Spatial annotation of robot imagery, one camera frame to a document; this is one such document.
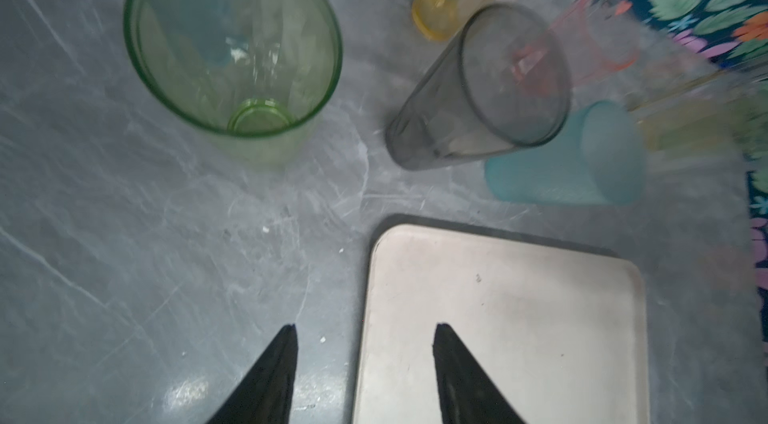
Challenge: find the grey smoked plastic tumbler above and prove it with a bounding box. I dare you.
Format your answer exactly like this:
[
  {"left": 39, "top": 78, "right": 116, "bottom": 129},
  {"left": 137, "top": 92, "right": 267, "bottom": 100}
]
[{"left": 385, "top": 2, "right": 572, "bottom": 170}]

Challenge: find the beige plastic tray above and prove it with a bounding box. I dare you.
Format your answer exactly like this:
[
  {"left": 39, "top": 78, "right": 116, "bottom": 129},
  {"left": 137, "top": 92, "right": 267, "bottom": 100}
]
[{"left": 352, "top": 224, "right": 650, "bottom": 423}]

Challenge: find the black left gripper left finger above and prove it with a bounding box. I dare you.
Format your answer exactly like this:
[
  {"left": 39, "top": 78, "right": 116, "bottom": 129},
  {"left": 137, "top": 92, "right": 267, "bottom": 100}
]
[{"left": 207, "top": 324, "right": 299, "bottom": 424}]

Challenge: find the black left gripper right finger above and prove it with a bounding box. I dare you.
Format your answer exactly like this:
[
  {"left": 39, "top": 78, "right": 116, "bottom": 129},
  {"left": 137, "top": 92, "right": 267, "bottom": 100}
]
[{"left": 433, "top": 323, "right": 524, "bottom": 424}]

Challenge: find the amber short plastic cup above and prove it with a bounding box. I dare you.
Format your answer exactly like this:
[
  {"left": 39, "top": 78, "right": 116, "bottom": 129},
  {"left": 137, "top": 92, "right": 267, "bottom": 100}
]
[{"left": 628, "top": 62, "right": 767, "bottom": 175}]

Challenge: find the teal textured plastic cup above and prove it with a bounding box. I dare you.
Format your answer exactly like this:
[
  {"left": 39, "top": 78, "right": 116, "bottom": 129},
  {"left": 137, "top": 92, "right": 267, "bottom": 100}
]
[{"left": 484, "top": 100, "right": 647, "bottom": 205}]

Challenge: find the pink short plastic cup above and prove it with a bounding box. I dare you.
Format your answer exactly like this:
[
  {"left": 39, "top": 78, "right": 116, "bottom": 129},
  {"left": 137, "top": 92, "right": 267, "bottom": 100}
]
[{"left": 548, "top": 0, "right": 639, "bottom": 88}]

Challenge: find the green tall plastic tumbler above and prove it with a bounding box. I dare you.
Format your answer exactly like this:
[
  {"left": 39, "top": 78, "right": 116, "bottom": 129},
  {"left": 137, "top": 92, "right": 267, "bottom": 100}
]
[{"left": 123, "top": 0, "right": 343, "bottom": 166}]

